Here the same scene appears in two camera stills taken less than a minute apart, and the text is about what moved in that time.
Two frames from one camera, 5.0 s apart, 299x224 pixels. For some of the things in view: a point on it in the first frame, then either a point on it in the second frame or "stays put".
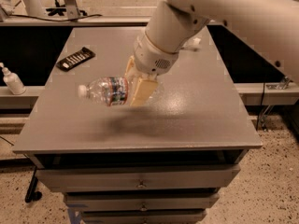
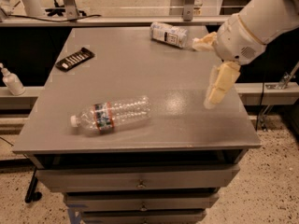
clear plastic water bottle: (110, 91) -> (115, 114)
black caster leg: (32, 194) stays put
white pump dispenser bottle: (12, 81) stays put
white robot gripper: (151, 59) -> (237, 41)
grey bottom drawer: (143, 216) stays put
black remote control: (68, 63) stays put
